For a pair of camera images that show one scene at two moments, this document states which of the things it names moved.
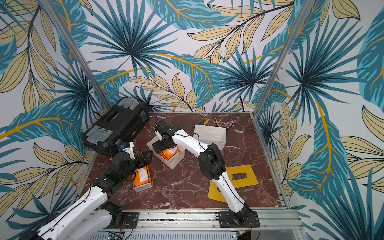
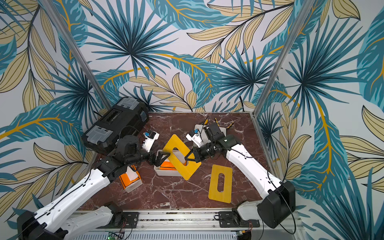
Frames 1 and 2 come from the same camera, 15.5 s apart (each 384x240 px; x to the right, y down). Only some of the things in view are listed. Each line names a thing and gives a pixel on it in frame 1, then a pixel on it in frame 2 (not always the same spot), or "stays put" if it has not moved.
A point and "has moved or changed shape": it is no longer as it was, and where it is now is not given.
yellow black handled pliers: (230, 125) stays put
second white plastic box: (208, 134) stays put
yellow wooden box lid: (214, 193) to (190, 166)
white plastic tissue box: (174, 164) to (171, 173)
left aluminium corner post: (53, 11) stays put
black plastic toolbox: (120, 124) stays put
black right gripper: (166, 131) to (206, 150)
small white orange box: (141, 179) has moved or changed shape
